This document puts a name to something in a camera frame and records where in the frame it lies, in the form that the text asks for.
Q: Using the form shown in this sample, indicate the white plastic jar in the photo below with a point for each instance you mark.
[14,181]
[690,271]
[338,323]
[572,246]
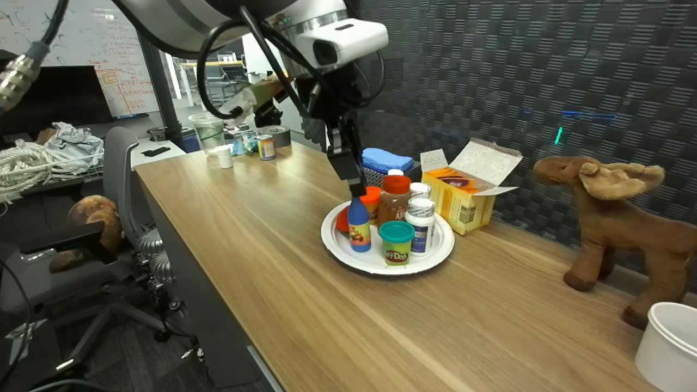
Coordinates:
[226,157]

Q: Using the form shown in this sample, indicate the orange lid yellow dough tub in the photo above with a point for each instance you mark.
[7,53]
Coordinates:
[370,197]

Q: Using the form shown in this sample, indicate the blue-capped small bottle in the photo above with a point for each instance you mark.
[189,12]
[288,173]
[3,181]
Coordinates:
[360,230]

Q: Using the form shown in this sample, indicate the white paper plate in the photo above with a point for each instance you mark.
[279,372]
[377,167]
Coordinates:
[422,258]

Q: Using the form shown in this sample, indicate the teal lid green dough tub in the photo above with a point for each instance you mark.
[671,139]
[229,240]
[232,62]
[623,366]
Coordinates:
[394,243]

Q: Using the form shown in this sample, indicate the white bowl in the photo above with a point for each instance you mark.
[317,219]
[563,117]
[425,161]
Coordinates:
[671,349]

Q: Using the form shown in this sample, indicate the yellow can silver lid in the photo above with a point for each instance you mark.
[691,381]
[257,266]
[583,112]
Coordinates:
[267,147]

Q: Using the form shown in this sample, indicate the white bottle silver foil top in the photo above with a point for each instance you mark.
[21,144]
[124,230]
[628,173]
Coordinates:
[422,190]

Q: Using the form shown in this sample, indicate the white bottle blue label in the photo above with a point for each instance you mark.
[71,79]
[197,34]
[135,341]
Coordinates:
[422,221]

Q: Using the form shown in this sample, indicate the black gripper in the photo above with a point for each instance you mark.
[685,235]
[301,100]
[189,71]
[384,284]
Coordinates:
[335,105]

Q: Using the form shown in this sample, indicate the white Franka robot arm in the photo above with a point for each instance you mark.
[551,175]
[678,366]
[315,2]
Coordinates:
[219,18]

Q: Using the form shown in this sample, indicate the brown plush on chair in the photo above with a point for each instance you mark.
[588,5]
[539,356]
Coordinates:
[99,219]

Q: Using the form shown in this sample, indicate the blue sponge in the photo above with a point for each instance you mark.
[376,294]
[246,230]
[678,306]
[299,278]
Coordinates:
[384,160]

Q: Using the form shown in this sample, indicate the brown moose plush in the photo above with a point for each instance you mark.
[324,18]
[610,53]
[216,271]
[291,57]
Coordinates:
[623,225]

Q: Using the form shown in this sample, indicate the spice jar orange lid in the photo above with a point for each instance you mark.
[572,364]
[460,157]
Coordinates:
[394,198]

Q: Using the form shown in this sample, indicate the black mesh box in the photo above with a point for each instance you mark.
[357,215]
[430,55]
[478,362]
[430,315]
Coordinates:
[384,178]

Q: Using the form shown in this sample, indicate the black office chair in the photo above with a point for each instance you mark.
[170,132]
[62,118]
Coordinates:
[110,240]

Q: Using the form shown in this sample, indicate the yellow cardboard box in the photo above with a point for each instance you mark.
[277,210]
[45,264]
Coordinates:
[465,197]

